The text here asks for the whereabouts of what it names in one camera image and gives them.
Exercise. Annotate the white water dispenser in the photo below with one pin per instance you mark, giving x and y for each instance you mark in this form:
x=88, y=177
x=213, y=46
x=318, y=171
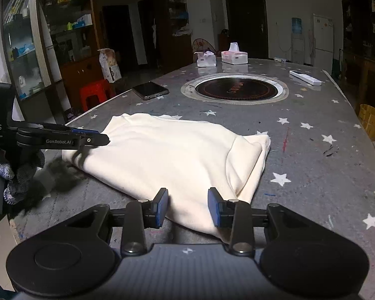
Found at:
x=297, y=50

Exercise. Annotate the smartphone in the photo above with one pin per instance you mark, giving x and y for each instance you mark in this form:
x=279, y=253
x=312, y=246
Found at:
x=150, y=90

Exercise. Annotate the dark wooden side table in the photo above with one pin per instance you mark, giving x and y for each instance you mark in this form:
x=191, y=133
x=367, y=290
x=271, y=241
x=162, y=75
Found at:
x=368, y=65

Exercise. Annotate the white refrigerator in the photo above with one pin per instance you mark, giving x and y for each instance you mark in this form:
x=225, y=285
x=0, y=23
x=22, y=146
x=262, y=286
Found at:
x=322, y=43

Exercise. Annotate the paper flour bag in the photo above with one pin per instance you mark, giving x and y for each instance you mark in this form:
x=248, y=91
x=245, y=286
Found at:
x=110, y=65

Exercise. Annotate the grey star-print tablecloth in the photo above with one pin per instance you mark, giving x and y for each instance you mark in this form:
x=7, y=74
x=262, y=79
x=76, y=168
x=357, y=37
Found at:
x=315, y=168

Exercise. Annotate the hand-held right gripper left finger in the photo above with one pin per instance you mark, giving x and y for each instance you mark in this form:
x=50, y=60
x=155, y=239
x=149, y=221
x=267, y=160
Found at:
x=162, y=207

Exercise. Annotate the person's left hand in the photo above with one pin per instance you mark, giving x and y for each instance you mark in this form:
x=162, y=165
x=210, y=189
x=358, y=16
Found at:
x=0, y=164

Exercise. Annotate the dark wooden shelf unit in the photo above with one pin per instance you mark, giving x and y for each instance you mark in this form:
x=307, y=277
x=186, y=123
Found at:
x=362, y=15

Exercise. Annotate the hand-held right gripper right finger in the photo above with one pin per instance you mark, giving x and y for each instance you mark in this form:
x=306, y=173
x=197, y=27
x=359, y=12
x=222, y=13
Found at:
x=213, y=207

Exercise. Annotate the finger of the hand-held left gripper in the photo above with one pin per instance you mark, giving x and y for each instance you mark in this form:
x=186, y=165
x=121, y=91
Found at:
x=81, y=130
x=93, y=140

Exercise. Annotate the dark entrance door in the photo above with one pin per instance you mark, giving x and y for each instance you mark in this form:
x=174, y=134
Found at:
x=246, y=25

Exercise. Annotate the pink tissue box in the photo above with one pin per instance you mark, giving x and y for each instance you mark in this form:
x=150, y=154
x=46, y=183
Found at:
x=235, y=57

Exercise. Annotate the cream sweatshirt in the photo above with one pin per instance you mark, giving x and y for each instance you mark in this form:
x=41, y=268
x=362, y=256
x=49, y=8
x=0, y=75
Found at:
x=175, y=156

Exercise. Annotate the round black induction cooktop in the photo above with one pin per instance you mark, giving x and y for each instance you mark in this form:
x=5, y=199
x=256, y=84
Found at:
x=237, y=87

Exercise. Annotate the blue water bottle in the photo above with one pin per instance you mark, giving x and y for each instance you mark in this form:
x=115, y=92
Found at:
x=297, y=25

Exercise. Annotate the white tissue pack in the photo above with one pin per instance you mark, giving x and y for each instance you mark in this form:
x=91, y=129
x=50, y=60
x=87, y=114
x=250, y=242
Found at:
x=205, y=60

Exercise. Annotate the white plastic bag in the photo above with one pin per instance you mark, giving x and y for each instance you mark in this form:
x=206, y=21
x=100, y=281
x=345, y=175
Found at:
x=182, y=32

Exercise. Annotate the white remote control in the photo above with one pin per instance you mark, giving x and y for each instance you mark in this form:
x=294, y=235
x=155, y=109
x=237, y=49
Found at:
x=304, y=77

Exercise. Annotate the red plastic stool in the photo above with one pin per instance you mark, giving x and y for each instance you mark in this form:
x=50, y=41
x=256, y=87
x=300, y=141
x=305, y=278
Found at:
x=97, y=92

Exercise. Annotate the dark wooden wall cabinet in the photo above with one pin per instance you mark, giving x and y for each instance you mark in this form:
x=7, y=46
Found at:
x=78, y=75

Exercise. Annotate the electric floor fan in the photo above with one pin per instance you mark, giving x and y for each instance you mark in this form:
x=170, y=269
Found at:
x=201, y=44

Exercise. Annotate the wooden bucket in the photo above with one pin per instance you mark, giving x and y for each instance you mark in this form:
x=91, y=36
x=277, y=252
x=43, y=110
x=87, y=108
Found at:
x=371, y=122

